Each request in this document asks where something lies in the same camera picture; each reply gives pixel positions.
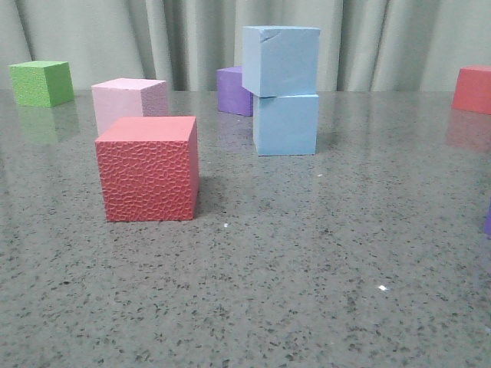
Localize light blue foam cube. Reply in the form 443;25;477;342
253;94;319;156

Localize green foam cube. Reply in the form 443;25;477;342
8;61;74;107

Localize far red foam cube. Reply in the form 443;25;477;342
452;65;491;114

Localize large red foam cube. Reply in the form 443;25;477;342
95;116;199;222

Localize purple foam cube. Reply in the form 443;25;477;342
216;66;253;117

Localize grey-green curtain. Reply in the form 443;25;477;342
1;1;490;91

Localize purple cube at edge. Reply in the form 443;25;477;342
483;207;491;235

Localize pink foam cube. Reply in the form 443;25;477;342
91;77;170;135

